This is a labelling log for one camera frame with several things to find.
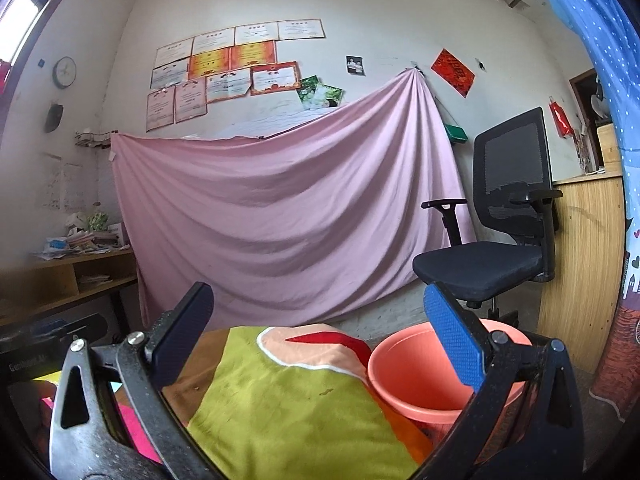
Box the light wooden cabinet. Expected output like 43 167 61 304
537 172 626 376

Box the wooden shelf desk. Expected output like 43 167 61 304
0 247 138 331

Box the red hanging bag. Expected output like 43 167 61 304
548 96 573 138

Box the pile of papers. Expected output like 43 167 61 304
37 222 131 261

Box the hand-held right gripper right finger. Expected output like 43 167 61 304
410 281 586 480

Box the blue dotted printed curtain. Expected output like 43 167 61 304
525 0 640 423

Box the red paper wall poster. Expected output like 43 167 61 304
431 48 476 98

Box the wall calendar sheet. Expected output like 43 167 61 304
66 165 86 211
47 165 68 208

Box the dark wooden cabinet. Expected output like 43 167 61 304
569 69 613 173

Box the wire wall rack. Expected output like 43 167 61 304
75 130 118 150

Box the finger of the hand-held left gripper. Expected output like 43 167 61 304
9 312 109 354

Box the pink hanging sheet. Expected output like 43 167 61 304
110 69 476 331

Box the green outdoor photo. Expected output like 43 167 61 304
297 76 320 106
310 84 345 111

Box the light plywood board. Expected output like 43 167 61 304
597 122 625 171

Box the salmon plastic basin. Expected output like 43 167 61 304
367 317 533 441

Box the colourful patchwork blanket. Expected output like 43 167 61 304
30 325 436 480

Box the group of wall certificates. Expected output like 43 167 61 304
146 18 326 133

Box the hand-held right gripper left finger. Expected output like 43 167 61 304
49 282 226 480

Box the round wall clock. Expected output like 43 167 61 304
53 56 77 90

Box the black mesh office chair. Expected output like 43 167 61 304
412 106 563 332

